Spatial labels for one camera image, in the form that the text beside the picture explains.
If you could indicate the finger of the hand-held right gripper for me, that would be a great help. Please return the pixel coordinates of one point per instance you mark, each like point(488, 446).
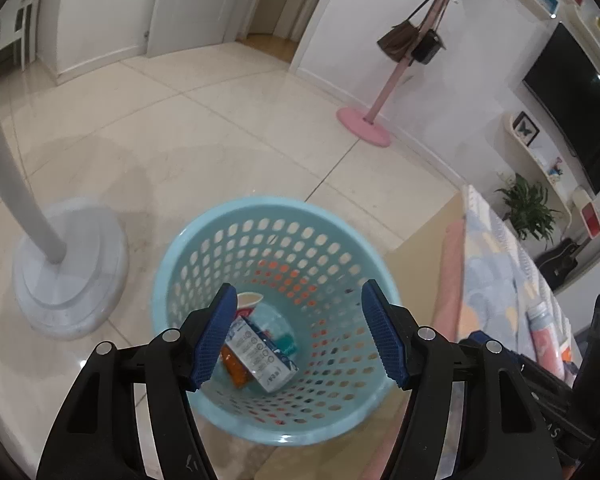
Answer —
point(550, 400)

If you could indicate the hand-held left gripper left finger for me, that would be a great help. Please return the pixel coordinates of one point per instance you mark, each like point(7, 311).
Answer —
point(212, 340)

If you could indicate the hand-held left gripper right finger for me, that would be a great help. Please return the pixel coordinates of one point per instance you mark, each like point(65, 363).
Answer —
point(385, 345)

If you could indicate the white and blue carton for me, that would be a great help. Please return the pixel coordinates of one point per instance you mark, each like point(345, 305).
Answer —
point(260, 355)

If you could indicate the light blue perforated plastic basket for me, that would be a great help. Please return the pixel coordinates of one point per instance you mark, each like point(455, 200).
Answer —
point(320, 260)

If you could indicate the orange snack packet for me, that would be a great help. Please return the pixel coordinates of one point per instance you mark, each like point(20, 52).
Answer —
point(235, 371)

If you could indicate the paper cup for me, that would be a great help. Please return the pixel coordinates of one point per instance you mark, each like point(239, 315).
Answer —
point(247, 302)

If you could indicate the pink patterned packet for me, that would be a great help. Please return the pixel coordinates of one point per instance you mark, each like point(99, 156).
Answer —
point(545, 345)

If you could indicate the teal snack packet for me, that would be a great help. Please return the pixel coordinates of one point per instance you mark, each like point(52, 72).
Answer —
point(280, 342)

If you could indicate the black acoustic guitar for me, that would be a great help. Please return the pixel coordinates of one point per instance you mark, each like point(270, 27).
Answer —
point(560, 265)

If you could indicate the green potted plant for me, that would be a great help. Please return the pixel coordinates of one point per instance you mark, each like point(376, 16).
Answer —
point(527, 207)

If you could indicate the small colourful figurine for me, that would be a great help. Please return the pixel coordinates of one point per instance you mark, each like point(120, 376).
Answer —
point(556, 169)

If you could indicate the framed butterfly picture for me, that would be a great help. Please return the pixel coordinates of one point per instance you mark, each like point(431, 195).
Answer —
point(526, 129)

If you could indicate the pink coat rack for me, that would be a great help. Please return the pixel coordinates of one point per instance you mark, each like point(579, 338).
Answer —
point(380, 95)

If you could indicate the black handbag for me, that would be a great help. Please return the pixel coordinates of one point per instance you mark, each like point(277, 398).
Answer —
point(427, 47)

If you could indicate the brown handbag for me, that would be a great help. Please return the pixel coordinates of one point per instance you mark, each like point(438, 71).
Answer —
point(395, 42)

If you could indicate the white door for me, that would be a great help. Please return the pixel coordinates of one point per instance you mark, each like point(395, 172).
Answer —
point(190, 5)

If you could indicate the white dining chairs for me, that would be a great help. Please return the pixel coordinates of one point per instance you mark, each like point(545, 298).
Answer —
point(10, 30)

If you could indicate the beige bed frame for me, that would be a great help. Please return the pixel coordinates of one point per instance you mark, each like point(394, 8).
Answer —
point(420, 260)

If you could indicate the red and white wall box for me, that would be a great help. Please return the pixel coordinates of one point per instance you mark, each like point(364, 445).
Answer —
point(590, 217)

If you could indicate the white pedestal table pink top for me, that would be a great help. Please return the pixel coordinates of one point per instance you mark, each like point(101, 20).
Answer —
point(65, 290)

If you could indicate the white curved wall shelf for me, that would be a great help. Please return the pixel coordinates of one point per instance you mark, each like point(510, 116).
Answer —
point(530, 160)

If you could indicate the black wall television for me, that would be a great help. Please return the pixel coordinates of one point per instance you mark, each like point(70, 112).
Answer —
point(580, 105)

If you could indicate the long white wavy wall shelf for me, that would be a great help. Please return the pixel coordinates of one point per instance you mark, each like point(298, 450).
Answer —
point(587, 35)

